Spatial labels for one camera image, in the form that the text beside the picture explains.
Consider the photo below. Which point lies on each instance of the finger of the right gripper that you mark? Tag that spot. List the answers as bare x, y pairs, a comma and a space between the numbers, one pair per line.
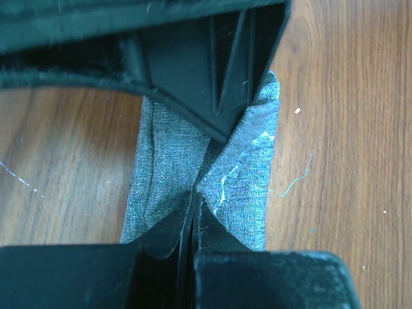
204, 60

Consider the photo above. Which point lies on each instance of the grey cloth napkin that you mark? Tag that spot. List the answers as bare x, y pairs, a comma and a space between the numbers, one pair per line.
174, 157

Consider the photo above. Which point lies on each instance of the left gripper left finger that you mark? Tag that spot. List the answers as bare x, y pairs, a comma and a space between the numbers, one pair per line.
153, 271

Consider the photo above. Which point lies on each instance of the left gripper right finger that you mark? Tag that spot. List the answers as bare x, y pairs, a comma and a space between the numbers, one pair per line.
227, 274

